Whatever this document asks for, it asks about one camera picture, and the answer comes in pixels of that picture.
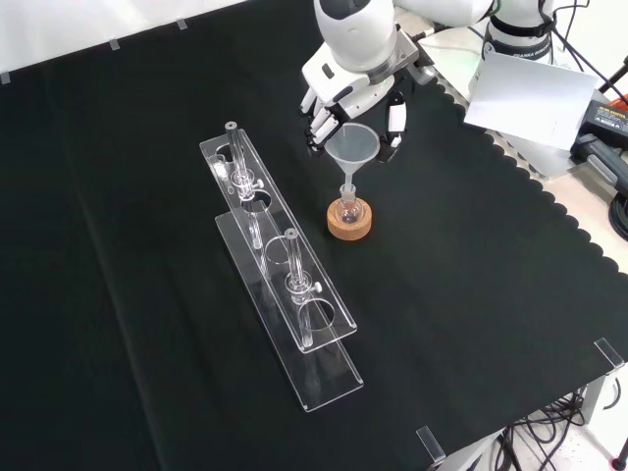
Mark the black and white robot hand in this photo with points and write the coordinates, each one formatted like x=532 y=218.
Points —
x=326 y=78

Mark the translucent plastic funnel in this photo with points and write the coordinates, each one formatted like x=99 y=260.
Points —
x=353 y=144

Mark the glass round-bottom flask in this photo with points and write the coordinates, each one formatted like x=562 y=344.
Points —
x=350 y=210

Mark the clear acrylic funnel stand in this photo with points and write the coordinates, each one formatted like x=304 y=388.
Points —
x=275 y=275

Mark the grey tape piece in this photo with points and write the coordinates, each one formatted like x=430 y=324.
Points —
x=114 y=44
x=5 y=79
x=182 y=24

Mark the pale board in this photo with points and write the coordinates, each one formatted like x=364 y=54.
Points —
x=530 y=98

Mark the black bench cloth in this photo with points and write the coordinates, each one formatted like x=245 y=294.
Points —
x=122 y=270

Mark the black tripod leg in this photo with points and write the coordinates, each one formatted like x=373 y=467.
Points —
x=613 y=81

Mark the clear cloth clip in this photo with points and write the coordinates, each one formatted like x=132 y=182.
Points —
x=610 y=355
x=431 y=444

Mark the white table leg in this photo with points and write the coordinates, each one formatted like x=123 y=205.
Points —
x=599 y=400

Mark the grey metal wrist camera mount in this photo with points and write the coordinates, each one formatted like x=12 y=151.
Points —
x=412 y=56

